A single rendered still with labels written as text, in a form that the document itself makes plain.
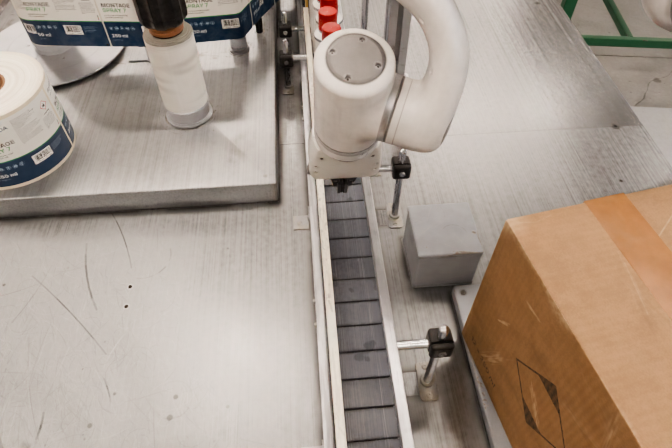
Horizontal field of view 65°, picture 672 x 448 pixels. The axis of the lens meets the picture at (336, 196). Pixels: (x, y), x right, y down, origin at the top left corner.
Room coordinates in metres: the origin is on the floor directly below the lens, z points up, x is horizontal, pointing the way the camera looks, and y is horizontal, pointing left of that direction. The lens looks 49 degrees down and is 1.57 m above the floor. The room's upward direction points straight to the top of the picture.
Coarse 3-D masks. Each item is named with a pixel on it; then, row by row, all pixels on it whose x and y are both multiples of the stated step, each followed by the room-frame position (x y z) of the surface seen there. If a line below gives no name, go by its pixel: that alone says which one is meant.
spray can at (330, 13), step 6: (330, 6) 0.85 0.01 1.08; (318, 12) 0.83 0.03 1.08; (324, 12) 0.83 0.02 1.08; (330, 12) 0.83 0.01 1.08; (336, 12) 0.83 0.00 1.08; (318, 18) 0.83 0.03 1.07; (324, 18) 0.82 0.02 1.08; (330, 18) 0.82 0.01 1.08; (336, 18) 0.83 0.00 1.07; (318, 24) 0.84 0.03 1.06; (318, 30) 0.83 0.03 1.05; (318, 36) 0.82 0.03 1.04; (318, 42) 0.82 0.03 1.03
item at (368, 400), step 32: (352, 192) 0.60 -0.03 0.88; (352, 224) 0.53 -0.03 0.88; (352, 256) 0.47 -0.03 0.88; (352, 288) 0.41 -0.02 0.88; (352, 320) 0.36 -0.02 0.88; (352, 352) 0.31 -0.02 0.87; (384, 352) 0.31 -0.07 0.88; (352, 384) 0.26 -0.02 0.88; (384, 384) 0.26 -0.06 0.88; (352, 416) 0.22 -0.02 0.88; (384, 416) 0.22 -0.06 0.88
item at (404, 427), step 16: (368, 176) 0.56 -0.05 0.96; (368, 192) 0.53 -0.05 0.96; (368, 208) 0.50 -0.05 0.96; (368, 224) 0.47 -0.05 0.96; (384, 272) 0.38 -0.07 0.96; (384, 288) 0.36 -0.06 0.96; (384, 304) 0.34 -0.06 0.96; (384, 320) 0.31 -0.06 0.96; (400, 368) 0.25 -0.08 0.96; (400, 384) 0.23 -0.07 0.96; (400, 400) 0.21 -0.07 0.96; (400, 416) 0.20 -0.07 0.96; (400, 432) 0.18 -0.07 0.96
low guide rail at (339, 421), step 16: (304, 16) 1.11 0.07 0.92; (320, 192) 0.57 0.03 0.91; (320, 208) 0.53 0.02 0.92; (320, 224) 0.50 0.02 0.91; (336, 336) 0.31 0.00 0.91; (336, 352) 0.29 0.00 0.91; (336, 368) 0.27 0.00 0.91; (336, 384) 0.25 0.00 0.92; (336, 400) 0.23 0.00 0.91; (336, 416) 0.21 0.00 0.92; (336, 432) 0.19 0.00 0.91
